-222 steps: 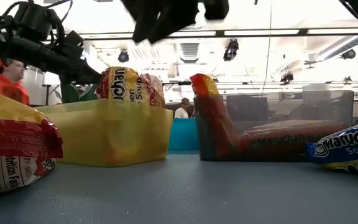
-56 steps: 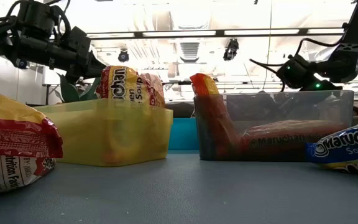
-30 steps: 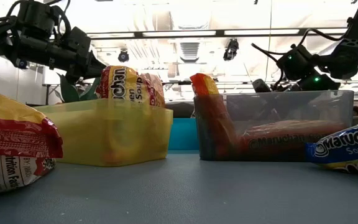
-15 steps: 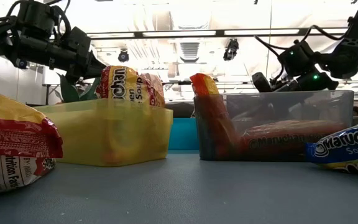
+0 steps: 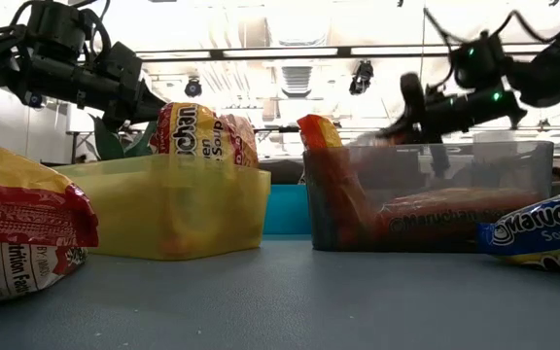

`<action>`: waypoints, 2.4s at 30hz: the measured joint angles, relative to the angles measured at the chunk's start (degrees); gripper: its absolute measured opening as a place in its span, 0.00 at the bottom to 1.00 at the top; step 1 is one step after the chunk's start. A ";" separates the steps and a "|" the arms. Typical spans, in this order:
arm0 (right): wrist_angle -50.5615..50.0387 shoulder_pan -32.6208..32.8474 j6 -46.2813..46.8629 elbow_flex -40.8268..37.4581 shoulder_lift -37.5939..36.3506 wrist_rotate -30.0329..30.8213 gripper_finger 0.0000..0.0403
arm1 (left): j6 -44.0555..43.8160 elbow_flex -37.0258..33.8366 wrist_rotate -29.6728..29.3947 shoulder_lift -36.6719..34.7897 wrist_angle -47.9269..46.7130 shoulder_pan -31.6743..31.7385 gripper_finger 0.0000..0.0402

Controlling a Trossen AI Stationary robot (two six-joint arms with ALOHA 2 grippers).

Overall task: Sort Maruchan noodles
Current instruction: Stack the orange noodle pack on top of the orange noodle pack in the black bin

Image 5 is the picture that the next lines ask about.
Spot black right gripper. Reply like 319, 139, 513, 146
375, 71, 529, 147

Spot translucent grey plastic bin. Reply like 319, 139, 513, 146
302, 140, 555, 253

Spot dark grey rounded block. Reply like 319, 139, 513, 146
259, 158, 305, 186

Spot orange chicken ramen pack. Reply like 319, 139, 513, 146
371, 187, 546, 247
297, 114, 376, 250

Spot black-framed light bar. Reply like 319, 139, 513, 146
133, 43, 548, 63

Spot yellow ramen packets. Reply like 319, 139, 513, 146
149, 101, 262, 259

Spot green plant in white pot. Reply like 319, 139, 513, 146
89, 114, 159, 161

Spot teal plastic bin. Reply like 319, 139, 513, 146
262, 183, 313, 237

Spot red beef ramen pack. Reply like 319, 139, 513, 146
0, 142, 100, 306

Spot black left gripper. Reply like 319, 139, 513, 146
99, 41, 168, 131

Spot translucent yellow plastic bin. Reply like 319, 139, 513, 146
53, 154, 272, 262

